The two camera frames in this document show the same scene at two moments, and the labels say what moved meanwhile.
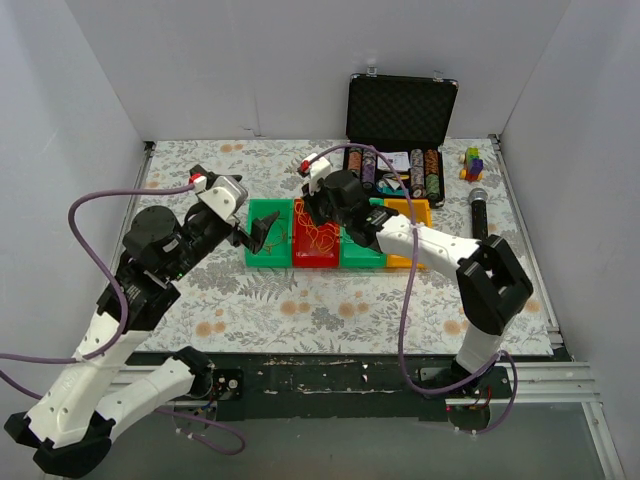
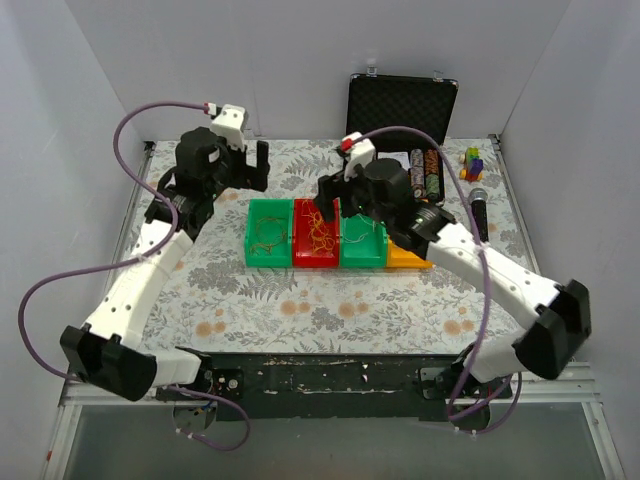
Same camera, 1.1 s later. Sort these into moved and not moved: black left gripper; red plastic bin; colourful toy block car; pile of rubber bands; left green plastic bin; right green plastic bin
Moved: black left gripper; pile of rubber bands
Not moved: red plastic bin; right green plastic bin; left green plastic bin; colourful toy block car
